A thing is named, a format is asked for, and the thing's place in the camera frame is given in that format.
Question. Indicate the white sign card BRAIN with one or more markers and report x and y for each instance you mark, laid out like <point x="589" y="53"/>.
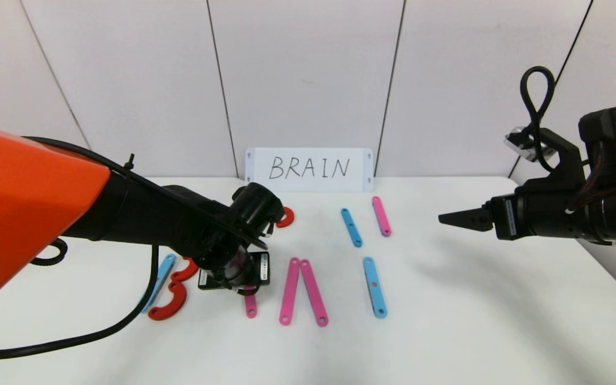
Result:
<point x="308" y="154"/>

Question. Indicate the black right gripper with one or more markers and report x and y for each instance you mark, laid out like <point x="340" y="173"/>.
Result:
<point x="506" y="218"/>

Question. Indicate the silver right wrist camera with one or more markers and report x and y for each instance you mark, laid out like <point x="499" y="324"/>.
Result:
<point x="523" y="143"/>

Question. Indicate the blue flat bar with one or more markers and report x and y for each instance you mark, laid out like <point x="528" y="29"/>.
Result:
<point x="378" y="300"/>
<point x="164" y="267"/>
<point x="351" y="228"/>

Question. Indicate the black right camera bracket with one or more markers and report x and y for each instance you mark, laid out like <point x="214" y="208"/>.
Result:
<point x="567" y="158"/>

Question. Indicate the pink bar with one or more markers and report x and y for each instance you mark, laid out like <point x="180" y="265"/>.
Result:
<point x="290" y="291"/>
<point x="314" y="293"/>
<point x="251" y="306"/>
<point x="380" y="216"/>

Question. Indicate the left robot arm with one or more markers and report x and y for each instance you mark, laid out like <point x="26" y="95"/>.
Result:
<point x="19" y="214"/>

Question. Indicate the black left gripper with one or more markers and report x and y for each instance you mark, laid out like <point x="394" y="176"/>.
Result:
<point x="259" y="269"/>

